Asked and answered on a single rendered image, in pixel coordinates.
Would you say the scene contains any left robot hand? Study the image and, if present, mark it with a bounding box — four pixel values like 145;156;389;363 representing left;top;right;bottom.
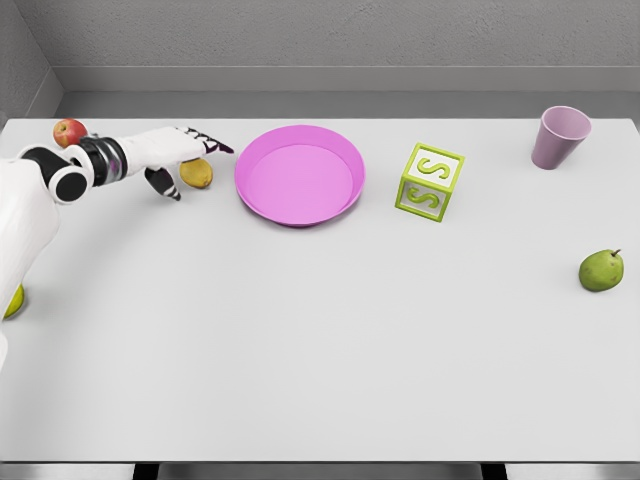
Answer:
133;125;235;202

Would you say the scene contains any yellow lemon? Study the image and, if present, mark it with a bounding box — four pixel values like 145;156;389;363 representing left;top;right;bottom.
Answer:
179;157;214;190

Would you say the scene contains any pink plate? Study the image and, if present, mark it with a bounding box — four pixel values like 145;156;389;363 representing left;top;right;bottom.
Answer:
234;124;367;230

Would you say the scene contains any red apple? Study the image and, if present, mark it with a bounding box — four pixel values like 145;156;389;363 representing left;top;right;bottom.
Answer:
52;118;89;149

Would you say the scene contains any yellow-green fruit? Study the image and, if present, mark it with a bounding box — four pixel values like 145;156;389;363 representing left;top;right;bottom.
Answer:
2;283;26;320

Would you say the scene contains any green letter S block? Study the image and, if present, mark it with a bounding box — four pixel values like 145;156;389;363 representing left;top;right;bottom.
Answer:
394;142;466;224

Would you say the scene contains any purple cup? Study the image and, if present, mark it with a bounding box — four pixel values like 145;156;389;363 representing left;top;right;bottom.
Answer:
530;104;593;171

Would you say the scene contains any green pear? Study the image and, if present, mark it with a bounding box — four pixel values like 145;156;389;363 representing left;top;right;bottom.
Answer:
578;248;625;293

